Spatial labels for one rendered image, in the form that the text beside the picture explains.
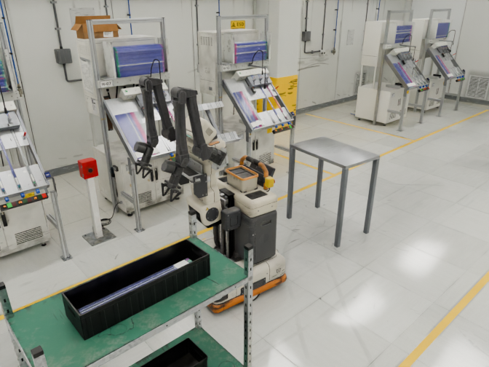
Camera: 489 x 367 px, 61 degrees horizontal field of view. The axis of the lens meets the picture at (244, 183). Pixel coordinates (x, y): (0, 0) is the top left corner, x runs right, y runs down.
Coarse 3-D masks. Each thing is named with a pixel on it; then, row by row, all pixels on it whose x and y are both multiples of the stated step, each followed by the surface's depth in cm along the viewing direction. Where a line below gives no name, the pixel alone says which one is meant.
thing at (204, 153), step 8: (176, 88) 224; (184, 88) 226; (176, 96) 222; (192, 96) 228; (192, 104) 230; (192, 112) 232; (192, 120) 234; (200, 120) 237; (192, 128) 238; (200, 128) 239; (200, 136) 240; (200, 144) 241; (192, 152) 249; (200, 152) 241; (208, 152) 244
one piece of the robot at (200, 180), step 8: (192, 160) 271; (184, 168) 274; (192, 168) 274; (200, 168) 264; (184, 176) 286; (192, 176) 262; (200, 176) 263; (208, 176) 269; (200, 184) 265; (200, 192) 267
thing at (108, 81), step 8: (96, 24) 364; (160, 40) 418; (104, 48) 382; (112, 48) 373; (168, 48) 411; (104, 56) 386; (112, 56) 376; (168, 56) 414; (112, 64) 378; (168, 64) 416; (112, 72) 383; (104, 80) 378; (112, 80) 387; (128, 160) 374; (128, 200) 400
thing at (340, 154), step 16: (304, 144) 394; (320, 144) 394; (336, 144) 394; (320, 160) 425; (336, 160) 355; (352, 160) 355; (368, 160) 359; (288, 176) 408; (320, 176) 432; (288, 192) 414; (320, 192) 441; (288, 208) 421; (368, 208) 388; (336, 224) 369; (368, 224) 394; (336, 240) 374
